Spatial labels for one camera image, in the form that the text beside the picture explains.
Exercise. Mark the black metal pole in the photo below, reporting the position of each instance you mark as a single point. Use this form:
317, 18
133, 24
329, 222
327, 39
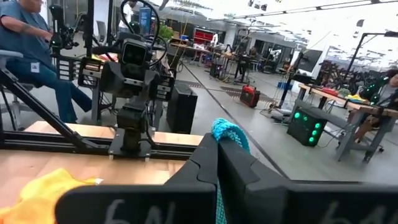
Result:
90, 28

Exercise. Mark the blue screen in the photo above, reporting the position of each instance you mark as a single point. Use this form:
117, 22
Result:
145, 20

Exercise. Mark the black tower box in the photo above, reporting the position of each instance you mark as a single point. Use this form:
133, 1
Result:
182, 109

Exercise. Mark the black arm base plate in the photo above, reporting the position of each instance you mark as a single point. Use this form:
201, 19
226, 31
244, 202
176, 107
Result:
116, 150

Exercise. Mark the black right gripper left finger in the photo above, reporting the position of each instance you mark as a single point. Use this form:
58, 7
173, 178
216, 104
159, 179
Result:
155, 202

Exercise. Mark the black robot arm green light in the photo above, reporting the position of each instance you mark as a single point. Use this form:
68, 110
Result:
57, 18

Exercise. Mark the orange microfiber towel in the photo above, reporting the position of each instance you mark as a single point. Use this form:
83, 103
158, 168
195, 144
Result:
37, 196

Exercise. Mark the black monitor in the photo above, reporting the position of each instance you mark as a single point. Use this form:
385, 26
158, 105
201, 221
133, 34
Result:
309, 60

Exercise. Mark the red shelf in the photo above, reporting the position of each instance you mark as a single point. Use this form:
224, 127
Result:
203, 35

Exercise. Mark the person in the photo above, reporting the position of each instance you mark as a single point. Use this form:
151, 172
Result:
21, 37
127, 15
388, 90

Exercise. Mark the blue crate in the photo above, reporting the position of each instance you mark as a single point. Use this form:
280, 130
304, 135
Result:
284, 85

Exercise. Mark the black aluminium table frame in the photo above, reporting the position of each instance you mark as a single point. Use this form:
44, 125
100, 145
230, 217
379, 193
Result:
46, 140

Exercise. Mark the yellow cloth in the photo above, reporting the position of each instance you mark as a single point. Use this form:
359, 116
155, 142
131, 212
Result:
356, 98

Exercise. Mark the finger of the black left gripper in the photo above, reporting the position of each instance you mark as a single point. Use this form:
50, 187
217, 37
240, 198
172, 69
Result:
90, 73
164, 88

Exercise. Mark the wooden workbench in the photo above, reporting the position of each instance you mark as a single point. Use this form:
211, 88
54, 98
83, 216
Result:
363, 109

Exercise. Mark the grey chair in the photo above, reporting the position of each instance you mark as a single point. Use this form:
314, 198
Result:
9, 54

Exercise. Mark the black lamp stand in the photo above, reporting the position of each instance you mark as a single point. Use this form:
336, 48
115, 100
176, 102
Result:
391, 33

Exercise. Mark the red portable box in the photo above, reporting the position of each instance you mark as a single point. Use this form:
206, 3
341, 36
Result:
249, 96

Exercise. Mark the teal microfiber towel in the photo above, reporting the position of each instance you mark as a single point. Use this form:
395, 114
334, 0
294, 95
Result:
228, 129

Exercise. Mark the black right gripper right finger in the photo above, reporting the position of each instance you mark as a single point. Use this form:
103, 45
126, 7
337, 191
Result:
280, 202

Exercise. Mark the green plant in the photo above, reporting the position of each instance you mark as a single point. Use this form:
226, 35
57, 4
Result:
166, 32

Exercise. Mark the black computer green lights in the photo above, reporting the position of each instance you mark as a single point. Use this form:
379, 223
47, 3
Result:
303, 130

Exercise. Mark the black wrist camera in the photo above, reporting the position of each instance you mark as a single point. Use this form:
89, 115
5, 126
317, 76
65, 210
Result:
135, 56

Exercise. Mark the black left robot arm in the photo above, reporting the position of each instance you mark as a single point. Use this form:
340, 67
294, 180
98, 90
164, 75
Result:
132, 121

